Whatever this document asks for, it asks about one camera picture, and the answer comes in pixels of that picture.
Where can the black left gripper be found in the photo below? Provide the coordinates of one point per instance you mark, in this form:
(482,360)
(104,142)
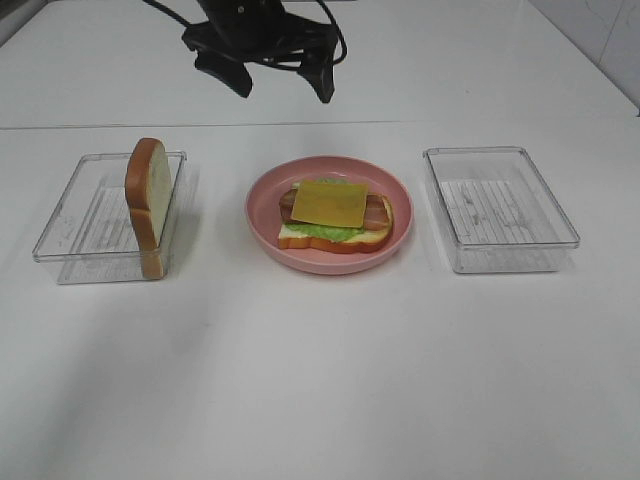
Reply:
(263,32)

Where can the yellow cheese slice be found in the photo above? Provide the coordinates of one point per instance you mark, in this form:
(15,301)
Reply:
(330,204)

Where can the bread slice from tray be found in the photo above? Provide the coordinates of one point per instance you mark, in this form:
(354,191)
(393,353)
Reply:
(366,242)

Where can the green lettuce leaf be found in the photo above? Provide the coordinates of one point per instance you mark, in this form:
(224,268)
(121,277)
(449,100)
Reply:
(334,234)

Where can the curved bacon strip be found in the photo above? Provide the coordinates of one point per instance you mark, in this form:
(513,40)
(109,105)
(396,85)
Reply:
(376,215)

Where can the pink round plate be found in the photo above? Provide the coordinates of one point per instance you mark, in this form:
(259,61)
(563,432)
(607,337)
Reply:
(264,218)

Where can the left clear plastic tray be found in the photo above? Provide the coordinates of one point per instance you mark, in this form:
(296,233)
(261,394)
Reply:
(89,237)

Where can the clear plastic tray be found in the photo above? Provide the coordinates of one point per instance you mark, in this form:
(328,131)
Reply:
(89,237)
(495,211)

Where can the right clear plastic tray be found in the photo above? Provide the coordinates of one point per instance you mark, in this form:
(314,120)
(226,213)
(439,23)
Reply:
(495,211)

